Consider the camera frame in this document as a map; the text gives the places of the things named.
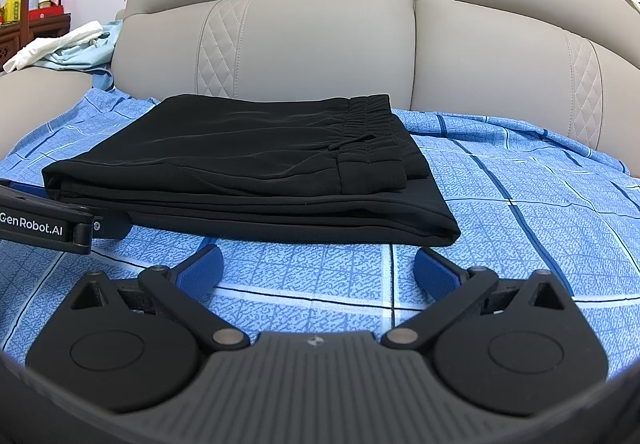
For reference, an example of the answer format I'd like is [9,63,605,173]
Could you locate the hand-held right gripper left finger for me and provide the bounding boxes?
[70,245,252,351]

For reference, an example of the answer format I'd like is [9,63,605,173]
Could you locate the pale turquoise garment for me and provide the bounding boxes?
[42,18,124,90]

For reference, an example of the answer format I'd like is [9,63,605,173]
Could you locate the blue checked bed sheet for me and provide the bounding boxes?
[0,86,640,365]

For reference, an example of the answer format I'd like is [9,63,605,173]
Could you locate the white and teal clothes pile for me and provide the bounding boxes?
[2,20,115,74]

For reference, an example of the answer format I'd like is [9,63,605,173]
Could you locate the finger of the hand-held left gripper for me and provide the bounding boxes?
[92,210,135,241]
[9,181,47,199]

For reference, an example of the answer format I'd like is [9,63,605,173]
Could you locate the black pants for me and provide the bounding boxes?
[42,94,461,247]

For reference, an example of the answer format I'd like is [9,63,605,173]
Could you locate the red box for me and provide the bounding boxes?
[27,6,67,22]

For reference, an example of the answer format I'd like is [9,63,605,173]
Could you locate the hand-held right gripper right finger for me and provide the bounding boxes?
[381,246,574,351]

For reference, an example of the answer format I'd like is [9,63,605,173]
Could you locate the dark wooden side table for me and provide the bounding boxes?
[0,12,72,70]

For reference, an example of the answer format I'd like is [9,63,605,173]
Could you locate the beige leather sofa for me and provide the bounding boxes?
[0,0,640,189]

